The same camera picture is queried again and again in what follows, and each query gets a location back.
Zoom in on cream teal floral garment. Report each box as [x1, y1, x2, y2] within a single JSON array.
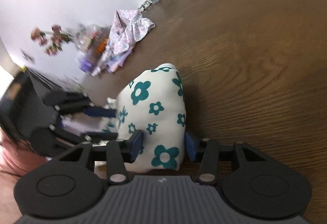
[[99, 64, 186, 173]]

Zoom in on person's left hand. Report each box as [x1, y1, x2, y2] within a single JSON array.
[[1, 132, 47, 223]]

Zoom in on lilac pink folded garment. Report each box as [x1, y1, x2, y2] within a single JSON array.
[[107, 48, 134, 73]]

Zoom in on purple small box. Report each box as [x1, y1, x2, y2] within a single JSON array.
[[78, 57, 97, 73]]

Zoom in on clear snack bag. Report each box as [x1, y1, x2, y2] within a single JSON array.
[[74, 24, 111, 62]]

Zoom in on pink artificial flowers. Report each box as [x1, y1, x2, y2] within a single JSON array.
[[30, 24, 73, 56]]

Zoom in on pink patterned garment pile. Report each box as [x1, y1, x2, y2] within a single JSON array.
[[108, 10, 156, 56]]

